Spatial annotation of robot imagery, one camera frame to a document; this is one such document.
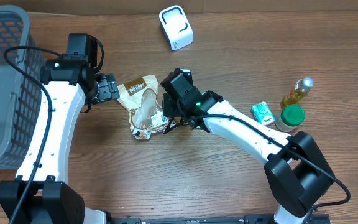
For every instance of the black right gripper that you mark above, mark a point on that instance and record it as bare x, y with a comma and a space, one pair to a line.
171, 111

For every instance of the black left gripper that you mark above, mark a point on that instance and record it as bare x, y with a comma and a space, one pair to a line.
109, 88

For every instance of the brown PaniTree snack pouch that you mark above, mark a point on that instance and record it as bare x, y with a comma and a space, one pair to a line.
139, 98

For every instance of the teal Kleenex tissue pack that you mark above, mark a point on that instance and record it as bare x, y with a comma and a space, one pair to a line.
262, 113

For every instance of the green lid jar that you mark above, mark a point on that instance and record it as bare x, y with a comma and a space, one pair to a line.
290, 118

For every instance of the yellow oil bottle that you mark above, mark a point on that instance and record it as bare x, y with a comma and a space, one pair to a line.
300, 90

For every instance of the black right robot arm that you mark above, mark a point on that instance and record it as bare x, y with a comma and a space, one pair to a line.
296, 170

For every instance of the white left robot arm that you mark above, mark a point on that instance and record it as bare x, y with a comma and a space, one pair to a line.
40, 192

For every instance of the white barcode scanner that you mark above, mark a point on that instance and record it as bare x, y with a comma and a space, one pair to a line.
176, 27

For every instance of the grey plastic basket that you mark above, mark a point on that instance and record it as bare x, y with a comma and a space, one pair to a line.
19, 97

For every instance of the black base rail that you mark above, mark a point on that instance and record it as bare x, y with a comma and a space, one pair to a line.
246, 219

